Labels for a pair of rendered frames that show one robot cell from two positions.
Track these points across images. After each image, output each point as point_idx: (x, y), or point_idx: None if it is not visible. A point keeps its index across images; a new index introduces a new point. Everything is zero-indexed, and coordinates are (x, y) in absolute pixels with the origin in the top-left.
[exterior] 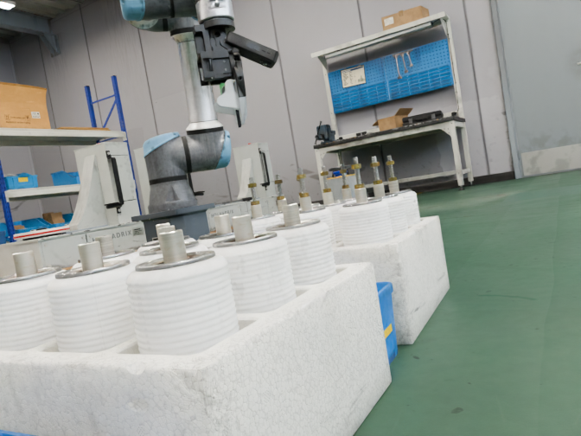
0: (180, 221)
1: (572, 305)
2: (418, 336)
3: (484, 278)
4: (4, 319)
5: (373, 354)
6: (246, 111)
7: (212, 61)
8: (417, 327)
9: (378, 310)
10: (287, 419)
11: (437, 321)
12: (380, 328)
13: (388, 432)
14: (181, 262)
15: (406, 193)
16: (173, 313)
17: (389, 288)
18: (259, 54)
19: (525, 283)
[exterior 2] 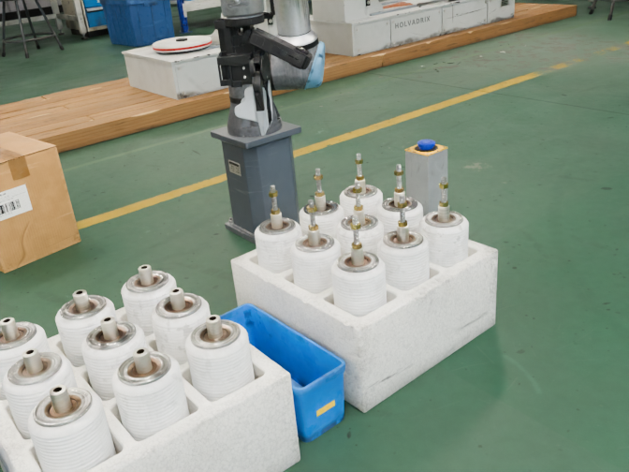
0: (253, 153)
1: (555, 424)
2: (381, 403)
3: (548, 319)
4: None
5: (271, 448)
6: (267, 123)
7: (229, 68)
8: (381, 394)
9: (289, 411)
10: None
11: (420, 384)
12: (290, 424)
13: None
14: (51, 425)
15: (448, 229)
16: (46, 454)
17: (335, 374)
18: (285, 60)
19: (570, 354)
